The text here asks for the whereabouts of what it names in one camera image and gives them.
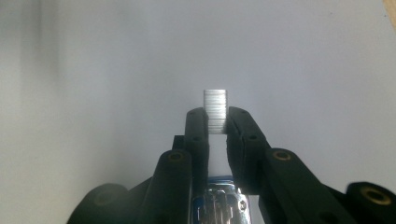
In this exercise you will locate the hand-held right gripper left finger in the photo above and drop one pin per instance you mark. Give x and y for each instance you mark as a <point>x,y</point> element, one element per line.
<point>196,146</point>

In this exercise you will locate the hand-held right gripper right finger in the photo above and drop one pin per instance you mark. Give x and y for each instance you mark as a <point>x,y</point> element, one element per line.
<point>246,149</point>

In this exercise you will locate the small white ridged cylinder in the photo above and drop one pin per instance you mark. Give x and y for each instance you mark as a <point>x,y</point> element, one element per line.
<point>215,109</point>

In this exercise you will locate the chrome and blue stapler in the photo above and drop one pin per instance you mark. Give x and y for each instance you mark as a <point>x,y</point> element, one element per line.
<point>221,202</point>

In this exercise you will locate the light wooden board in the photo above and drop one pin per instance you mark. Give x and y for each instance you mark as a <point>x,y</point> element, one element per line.
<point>391,12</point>

